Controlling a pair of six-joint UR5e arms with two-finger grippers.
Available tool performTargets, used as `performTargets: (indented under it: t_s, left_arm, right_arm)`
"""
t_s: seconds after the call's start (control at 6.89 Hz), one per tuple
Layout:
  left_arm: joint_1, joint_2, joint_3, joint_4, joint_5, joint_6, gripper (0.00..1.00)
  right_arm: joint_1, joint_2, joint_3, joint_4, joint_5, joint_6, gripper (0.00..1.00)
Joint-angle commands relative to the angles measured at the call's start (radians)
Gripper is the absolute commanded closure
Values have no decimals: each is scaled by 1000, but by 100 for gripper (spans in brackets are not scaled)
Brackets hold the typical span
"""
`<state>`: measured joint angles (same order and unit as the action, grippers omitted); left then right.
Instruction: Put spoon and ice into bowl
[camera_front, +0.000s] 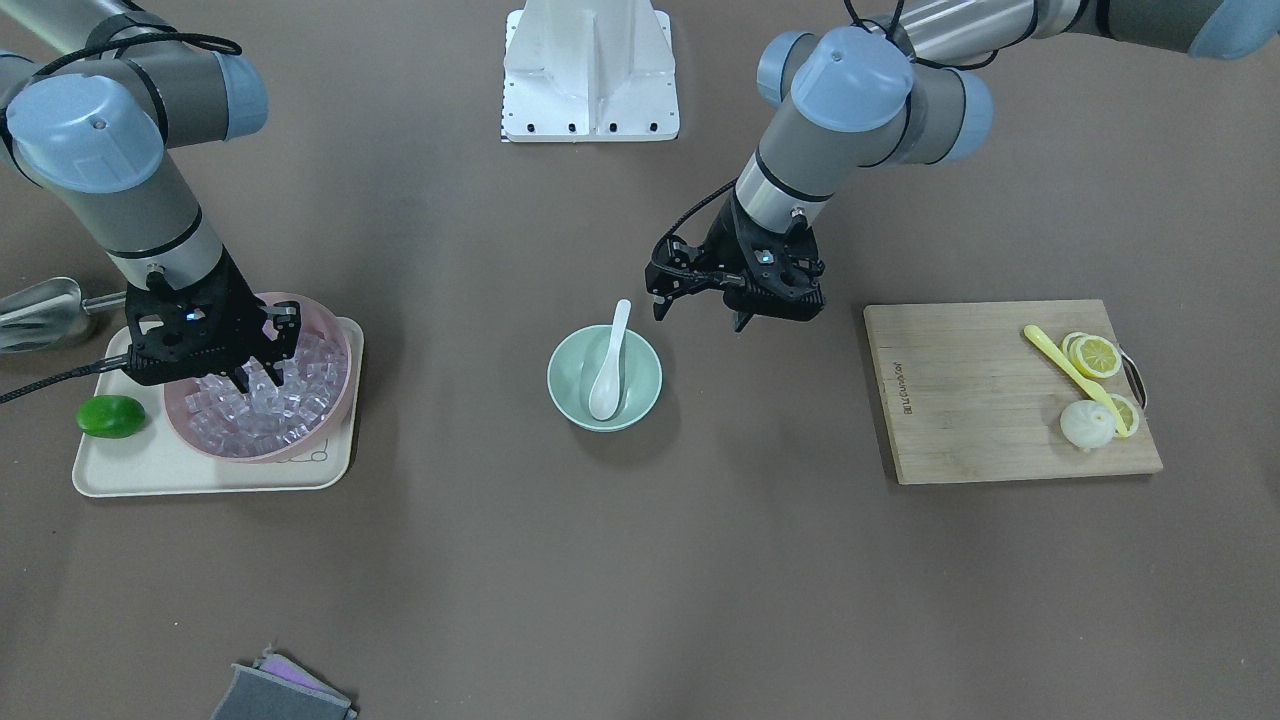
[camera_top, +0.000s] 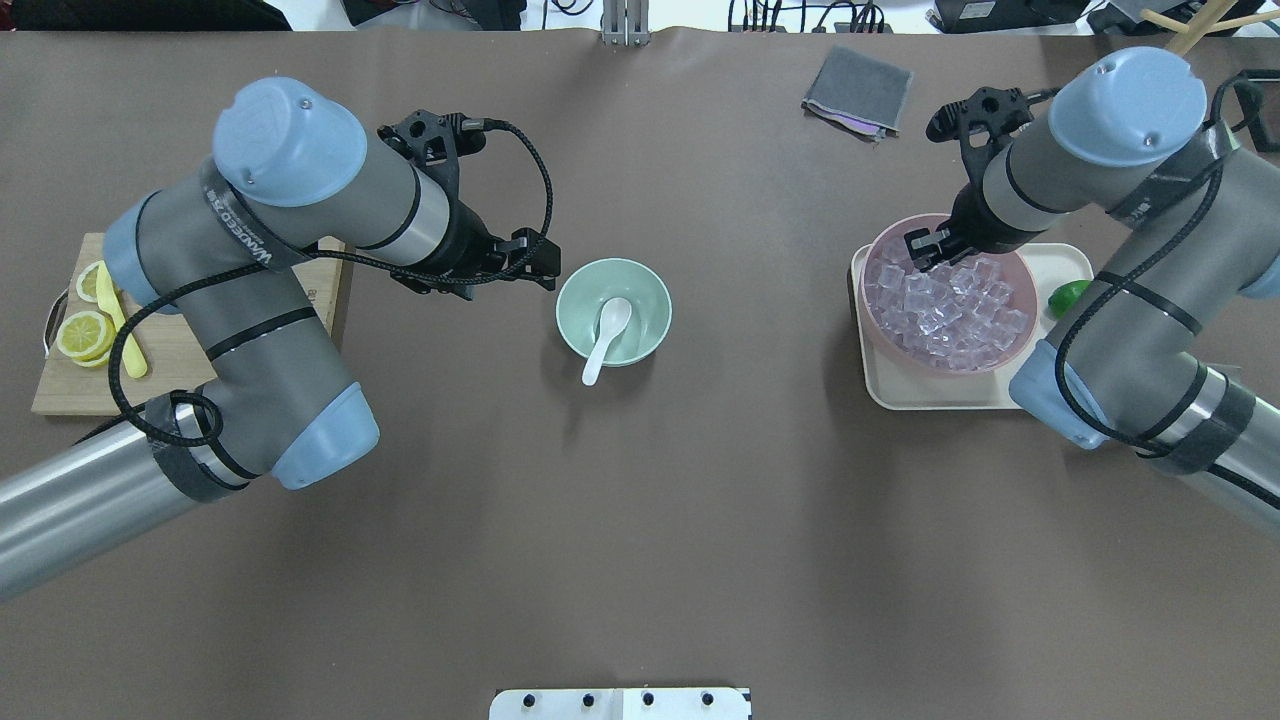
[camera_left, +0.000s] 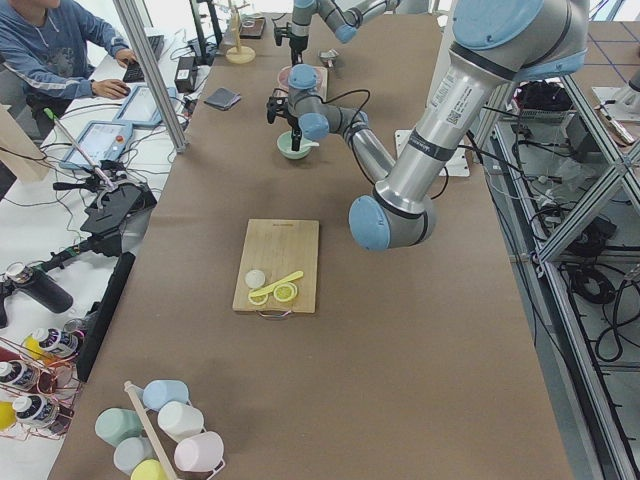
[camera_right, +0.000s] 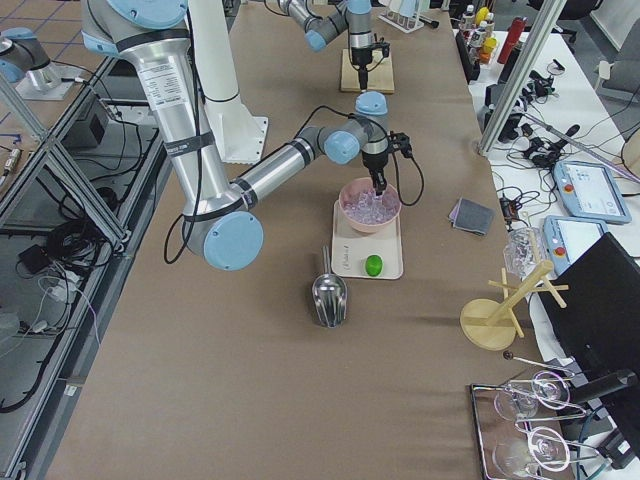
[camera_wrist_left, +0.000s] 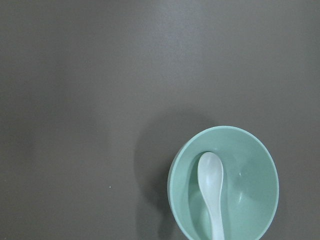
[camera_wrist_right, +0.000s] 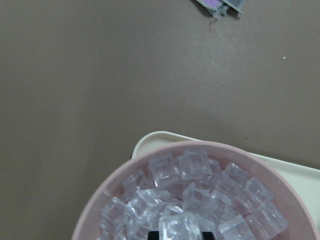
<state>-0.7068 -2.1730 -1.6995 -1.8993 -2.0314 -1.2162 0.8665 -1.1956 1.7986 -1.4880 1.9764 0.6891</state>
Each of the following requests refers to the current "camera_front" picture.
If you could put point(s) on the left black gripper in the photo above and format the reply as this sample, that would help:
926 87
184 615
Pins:
722 247

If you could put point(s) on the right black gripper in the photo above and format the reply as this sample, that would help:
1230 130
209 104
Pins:
243 306

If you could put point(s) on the white ceramic spoon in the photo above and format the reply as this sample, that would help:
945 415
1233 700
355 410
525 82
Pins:
605 393

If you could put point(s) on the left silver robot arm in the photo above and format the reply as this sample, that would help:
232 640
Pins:
899 88

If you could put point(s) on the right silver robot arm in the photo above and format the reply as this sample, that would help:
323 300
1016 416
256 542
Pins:
95 128

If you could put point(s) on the pile of clear ice cubes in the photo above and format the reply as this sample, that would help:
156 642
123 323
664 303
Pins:
226 423

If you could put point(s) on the pink bowl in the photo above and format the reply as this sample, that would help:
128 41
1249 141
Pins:
315 318

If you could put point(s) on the mint green bowl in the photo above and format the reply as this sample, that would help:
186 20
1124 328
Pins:
575 364

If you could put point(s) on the metal ice scoop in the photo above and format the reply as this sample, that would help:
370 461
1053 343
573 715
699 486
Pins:
51 314

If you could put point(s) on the beige serving tray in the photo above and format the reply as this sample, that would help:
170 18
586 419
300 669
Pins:
157 460

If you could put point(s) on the green lime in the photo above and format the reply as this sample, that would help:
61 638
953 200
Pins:
111 416

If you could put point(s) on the wooden cutting board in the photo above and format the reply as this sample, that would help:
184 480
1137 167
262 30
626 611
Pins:
967 398

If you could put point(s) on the grey folded cloth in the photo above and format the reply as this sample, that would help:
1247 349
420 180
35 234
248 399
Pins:
277 687

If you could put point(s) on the yellow plastic knife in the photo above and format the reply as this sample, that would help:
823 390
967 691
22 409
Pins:
1092 389

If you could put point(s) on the lemon slice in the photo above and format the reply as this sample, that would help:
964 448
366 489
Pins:
1130 418
1092 355

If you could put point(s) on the white steamed bun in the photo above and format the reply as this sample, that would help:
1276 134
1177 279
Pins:
1087 425

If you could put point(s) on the white camera pillar base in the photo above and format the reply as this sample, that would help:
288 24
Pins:
589 71

